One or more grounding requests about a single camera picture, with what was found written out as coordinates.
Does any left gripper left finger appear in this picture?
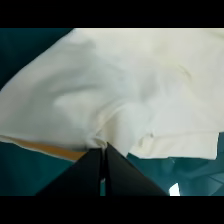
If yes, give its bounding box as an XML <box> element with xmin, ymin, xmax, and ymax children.
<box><xmin>36</xmin><ymin>147</ymin><xmax>104</xmax><ymax>197</ymax></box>

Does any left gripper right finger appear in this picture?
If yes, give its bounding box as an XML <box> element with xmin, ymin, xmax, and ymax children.
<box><xmin>104</xmin><ymin>141</ymin><xmax>170</xmax><ymax>197</ymax></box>

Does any white T-shirt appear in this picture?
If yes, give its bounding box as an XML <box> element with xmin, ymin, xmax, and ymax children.
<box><xmin>0</xmin><ymin>27</ymin><xmax>224</xmax><ymax>163</ymax></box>

